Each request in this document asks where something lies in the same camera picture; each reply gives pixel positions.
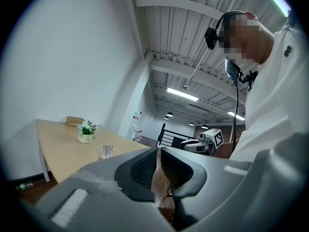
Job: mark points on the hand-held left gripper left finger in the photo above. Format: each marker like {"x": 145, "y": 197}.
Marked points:
{"x": 96, "y": 202}

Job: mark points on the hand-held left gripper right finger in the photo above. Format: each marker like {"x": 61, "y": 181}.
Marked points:
{"x": 229, "y": 190}

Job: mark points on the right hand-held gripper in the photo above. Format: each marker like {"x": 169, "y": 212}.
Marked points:
{"x": 216, "y": 138}

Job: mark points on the person's right forearm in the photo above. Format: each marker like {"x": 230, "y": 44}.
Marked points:
{"x": 225, "y": 151}

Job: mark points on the long ceiling light strip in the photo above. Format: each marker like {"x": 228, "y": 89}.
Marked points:
{"x": 237, "y": 116}
{"x": 182, "y": 94}

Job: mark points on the black metal railing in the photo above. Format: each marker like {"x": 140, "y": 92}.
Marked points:
{"x": 169, "y": 138}

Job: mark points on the white pot with flowers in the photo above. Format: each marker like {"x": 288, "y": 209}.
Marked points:
{"x": 85, "y": 137}

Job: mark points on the person's white polo shirt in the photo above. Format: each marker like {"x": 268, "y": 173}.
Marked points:
{"x": 270, "y": 100}

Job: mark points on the black chest-mounted device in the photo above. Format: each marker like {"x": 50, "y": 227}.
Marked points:
{"x": 232, "y": 69}

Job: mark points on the green plastic bottle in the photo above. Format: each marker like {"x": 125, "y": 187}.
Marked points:
{"x": 24, "y": 185}

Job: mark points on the white shelf with items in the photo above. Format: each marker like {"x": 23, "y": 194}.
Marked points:
{"x": 137, "y": 129}

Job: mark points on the wooden tissue box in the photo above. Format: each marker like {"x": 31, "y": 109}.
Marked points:
{"x": 73, "y": 121}

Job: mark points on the person's head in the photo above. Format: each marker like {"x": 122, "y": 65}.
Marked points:
{"x": 264, "y": 42}

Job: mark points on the black gooseneck mount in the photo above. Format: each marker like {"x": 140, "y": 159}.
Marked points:
{"x": 237, "y": 100}

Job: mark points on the black head camera with band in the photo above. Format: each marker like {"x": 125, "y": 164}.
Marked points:
{"x": 212, "y": 37}

